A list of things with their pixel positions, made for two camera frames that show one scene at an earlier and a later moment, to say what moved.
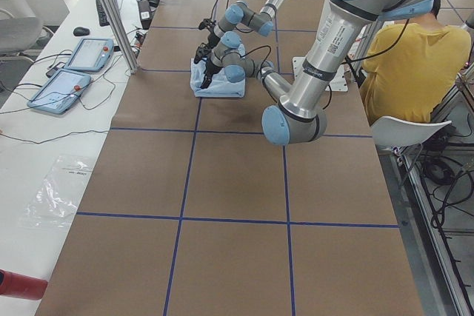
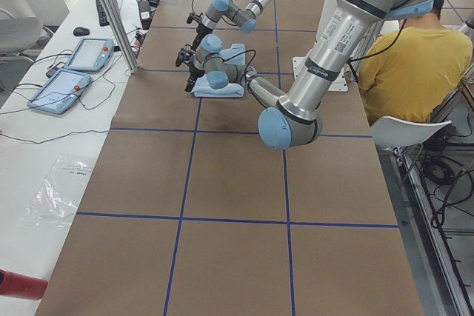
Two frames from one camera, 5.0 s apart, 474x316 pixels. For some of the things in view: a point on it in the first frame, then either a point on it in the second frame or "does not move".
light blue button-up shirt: (218, 86) does not move
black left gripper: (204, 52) -> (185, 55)
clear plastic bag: (55, 200) does not move
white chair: (391, 132) does not move
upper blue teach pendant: (91, 54) does not move
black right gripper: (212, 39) -> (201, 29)
